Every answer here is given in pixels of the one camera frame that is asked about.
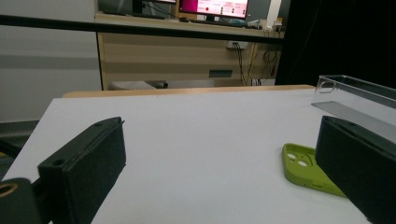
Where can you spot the wooden table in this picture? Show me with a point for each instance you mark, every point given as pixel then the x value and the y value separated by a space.
pixel 186 91

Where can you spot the wooden desk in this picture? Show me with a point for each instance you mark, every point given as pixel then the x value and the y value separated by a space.
pixel 162 59

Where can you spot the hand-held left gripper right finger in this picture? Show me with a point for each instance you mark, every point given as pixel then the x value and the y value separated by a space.
pixel 361 168

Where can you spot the green phone case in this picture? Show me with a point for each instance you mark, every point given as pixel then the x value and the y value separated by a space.
pixel 300 175

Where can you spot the black curtain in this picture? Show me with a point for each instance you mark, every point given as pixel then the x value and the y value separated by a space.
pixel 336 37

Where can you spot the grey desk label plate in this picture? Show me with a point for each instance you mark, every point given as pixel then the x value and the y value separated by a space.
pixel 220 73

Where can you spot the clear plastic tray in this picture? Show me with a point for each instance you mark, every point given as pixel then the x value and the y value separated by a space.
pixel 358 116

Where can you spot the computer monitor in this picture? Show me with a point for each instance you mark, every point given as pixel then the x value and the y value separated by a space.
pixel 214 6

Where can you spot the white power strip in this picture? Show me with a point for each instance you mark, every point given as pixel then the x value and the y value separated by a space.
pixel 237 44

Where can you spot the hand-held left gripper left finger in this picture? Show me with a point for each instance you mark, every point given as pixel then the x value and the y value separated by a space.
pixel 84 168

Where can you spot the white cabinet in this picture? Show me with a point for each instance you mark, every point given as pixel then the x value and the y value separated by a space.
pixel 46 87

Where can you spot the black horizontal frame bar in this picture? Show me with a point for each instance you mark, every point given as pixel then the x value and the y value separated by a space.
pixel 62 25

